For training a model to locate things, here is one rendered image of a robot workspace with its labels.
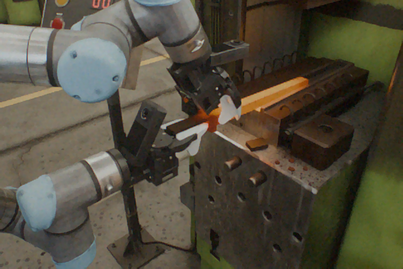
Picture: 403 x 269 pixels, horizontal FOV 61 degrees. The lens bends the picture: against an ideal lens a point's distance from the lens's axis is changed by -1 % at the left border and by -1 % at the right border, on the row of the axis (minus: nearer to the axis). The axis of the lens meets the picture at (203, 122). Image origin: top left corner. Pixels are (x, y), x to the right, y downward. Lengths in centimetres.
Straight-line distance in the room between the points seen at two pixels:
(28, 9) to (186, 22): 507
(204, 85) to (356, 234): 59
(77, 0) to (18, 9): 441
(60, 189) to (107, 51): 24
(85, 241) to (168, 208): 134
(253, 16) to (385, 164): 51
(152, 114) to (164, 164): 11
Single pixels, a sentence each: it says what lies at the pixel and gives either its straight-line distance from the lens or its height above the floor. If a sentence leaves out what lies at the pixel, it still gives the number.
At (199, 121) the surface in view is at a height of 103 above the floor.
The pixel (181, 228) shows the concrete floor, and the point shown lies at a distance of 186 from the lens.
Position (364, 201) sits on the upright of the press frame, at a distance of 95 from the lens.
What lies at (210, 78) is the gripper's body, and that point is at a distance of 65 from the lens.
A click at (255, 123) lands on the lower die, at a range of 85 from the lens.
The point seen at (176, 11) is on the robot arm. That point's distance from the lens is 55.
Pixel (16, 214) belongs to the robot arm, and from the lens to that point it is 69.
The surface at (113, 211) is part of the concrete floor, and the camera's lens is 199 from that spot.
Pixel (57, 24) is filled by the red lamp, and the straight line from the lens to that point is 119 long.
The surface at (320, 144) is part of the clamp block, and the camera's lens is 76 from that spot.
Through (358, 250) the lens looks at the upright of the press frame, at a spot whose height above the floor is 62.
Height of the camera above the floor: 139
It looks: 31 degrees down
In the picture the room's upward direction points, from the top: straight up
